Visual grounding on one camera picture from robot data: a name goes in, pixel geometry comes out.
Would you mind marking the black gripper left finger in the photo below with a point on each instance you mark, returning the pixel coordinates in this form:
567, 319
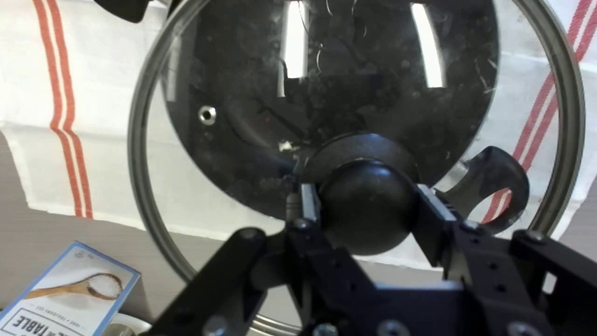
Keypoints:
328, 291

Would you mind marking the white towel red stripes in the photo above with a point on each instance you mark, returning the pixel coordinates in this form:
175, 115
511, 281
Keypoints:
67, 74

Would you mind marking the blue white salt box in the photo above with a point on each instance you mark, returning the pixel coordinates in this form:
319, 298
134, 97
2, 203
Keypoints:
75, 296

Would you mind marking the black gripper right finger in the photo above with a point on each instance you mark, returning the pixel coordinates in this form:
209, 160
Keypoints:
523, 287

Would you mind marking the glass pot lid black knob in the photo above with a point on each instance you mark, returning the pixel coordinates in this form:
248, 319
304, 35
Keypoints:
364, 100

